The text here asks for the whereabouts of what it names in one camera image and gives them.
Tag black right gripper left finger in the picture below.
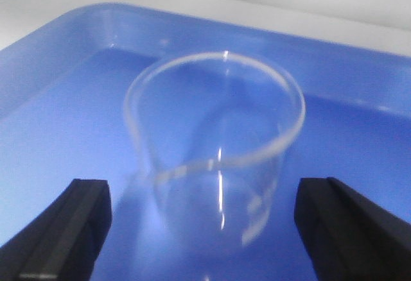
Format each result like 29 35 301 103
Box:
1 179 112 280

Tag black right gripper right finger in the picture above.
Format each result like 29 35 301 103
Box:
294 177 410 280

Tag clear glass beaker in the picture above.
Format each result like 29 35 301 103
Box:
124 51 306 252

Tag blue plastic tray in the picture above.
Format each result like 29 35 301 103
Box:
1 4 410 280

